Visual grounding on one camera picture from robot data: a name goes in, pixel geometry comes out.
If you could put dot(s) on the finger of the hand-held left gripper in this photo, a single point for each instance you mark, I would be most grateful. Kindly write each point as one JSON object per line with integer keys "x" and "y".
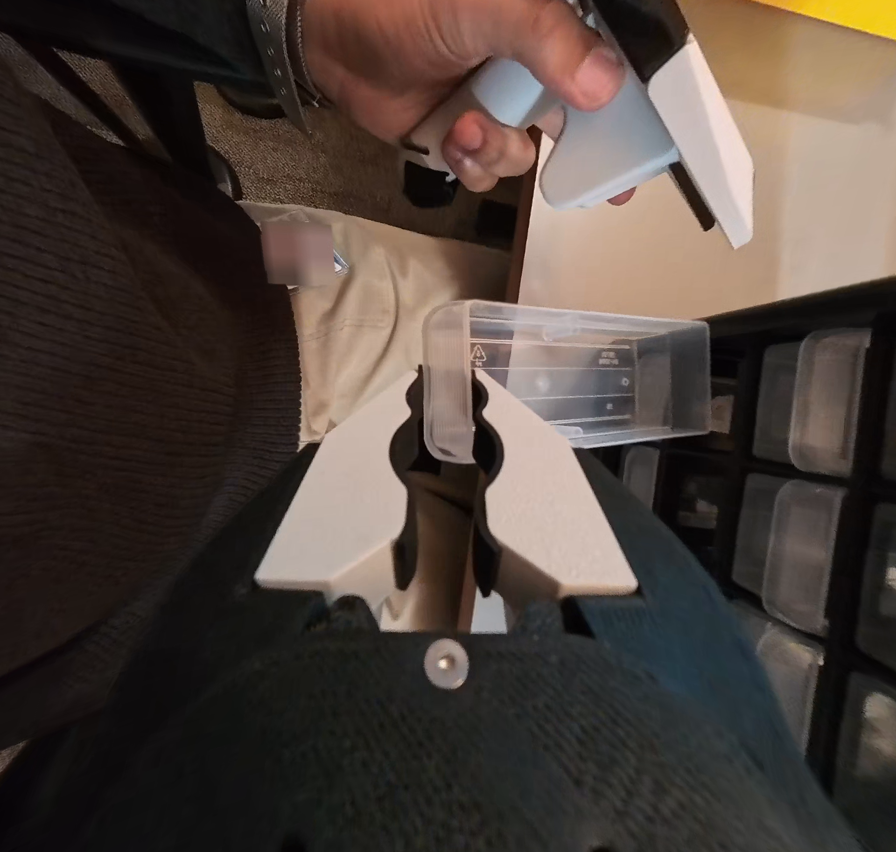
{"x": 700, "y": 131}

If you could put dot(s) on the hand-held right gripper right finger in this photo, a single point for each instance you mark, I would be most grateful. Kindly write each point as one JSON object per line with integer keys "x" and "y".
{"x": 560, "y": 516}

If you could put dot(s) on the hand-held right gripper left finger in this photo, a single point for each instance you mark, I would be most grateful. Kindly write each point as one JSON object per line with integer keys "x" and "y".
{"x": 343, "y": 516}

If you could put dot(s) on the clear plastic drawer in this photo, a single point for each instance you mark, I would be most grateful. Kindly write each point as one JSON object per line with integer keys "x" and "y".
{"x": 560, "y": 376}

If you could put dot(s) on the black drawer cabinet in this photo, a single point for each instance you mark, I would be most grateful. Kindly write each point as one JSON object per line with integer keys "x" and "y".
{"x": 805, "y": 316}

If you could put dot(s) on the person's left hand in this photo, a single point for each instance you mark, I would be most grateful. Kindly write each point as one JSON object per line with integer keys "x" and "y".
{"x": 420, "y": 26}

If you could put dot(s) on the beige trousers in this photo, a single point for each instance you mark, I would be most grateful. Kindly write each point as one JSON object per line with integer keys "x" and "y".
{"x": 392, "y": 306}

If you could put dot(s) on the dark knit sweater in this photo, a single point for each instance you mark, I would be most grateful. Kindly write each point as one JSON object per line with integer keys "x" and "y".
{"x": 105, "y": 376}

